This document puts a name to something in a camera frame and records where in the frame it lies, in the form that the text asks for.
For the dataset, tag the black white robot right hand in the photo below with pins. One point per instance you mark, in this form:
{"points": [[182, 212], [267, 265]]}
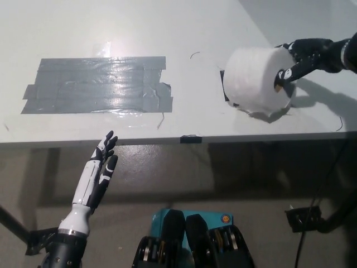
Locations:
{"points": [[315, 56]]}

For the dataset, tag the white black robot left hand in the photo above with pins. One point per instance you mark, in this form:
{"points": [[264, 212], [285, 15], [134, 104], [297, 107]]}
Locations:
{"points": [[86, 190]]}

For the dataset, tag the white toilet paper roll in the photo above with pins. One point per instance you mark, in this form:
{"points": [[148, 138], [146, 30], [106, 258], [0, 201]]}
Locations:
{"points": [[251, 81]]}

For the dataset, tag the black teal robot torso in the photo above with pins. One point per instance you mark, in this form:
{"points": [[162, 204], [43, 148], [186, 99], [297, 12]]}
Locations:
{"points": [[173, 237]]}

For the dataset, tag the clear tape strip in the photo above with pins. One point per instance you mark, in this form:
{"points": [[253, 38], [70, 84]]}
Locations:
{"points": [[83, 120]]}

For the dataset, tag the small black tape piece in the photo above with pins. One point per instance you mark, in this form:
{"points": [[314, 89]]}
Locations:
{"points": [[191, 139]]}

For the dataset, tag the grey duct tape patch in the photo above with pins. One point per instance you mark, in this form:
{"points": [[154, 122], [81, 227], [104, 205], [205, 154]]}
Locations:
{"points": [[83, 83]]}

